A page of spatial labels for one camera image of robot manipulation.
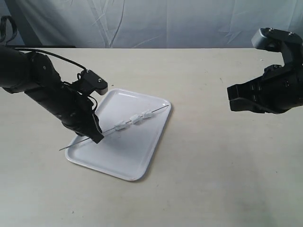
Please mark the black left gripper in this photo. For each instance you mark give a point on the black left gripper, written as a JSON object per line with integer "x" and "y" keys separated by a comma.
{"x": 76, "y": 112}

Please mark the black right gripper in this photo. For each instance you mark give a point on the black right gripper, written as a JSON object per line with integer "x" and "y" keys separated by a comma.
{"x": 279, "y": 89}

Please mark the white marshmallow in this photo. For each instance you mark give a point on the white marshmallow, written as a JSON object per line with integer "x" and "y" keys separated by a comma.
{"x": 135, "y": 118}
{"x": 120, "y": 125}
{"x": 146, "y": 114}

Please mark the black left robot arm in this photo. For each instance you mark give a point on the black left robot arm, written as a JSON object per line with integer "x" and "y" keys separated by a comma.
{"x": 31, "y": 71}

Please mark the white rectangular plastic tray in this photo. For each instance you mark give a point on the white rectangular plastic tray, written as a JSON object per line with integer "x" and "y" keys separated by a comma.
{"x": 124, "y": 154}

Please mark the grey wrinkled backdrop cloth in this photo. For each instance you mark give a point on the grey wrinkled backdrop cloth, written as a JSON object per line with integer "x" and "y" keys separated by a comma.
{"x": 149, "y": 23}

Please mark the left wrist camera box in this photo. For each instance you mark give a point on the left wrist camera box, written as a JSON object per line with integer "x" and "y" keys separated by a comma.
{"x": 89, "y": 82}

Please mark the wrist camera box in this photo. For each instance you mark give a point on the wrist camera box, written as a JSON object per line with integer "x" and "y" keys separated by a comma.
{"x": 289, "y": 44}
{"x": 89, "y": 82}

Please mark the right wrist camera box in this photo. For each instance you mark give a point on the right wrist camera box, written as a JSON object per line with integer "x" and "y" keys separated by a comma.
{"x": 289, "y": 44}

